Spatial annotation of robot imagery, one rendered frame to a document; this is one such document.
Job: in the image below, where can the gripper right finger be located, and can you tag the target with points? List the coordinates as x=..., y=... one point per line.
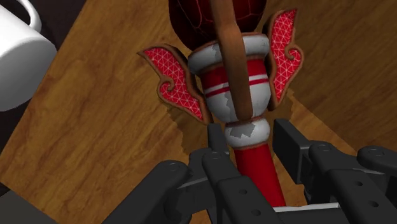
x=341, y=173

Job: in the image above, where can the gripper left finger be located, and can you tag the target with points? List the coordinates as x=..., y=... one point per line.
x=217, y=173

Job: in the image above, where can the red white winged sceptre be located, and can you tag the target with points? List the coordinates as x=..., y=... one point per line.
x=238, y=86

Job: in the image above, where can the wooden table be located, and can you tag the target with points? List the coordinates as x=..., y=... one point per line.
x=93, y=130

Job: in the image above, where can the white mug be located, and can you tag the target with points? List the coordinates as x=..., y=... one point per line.
x=18, y=59

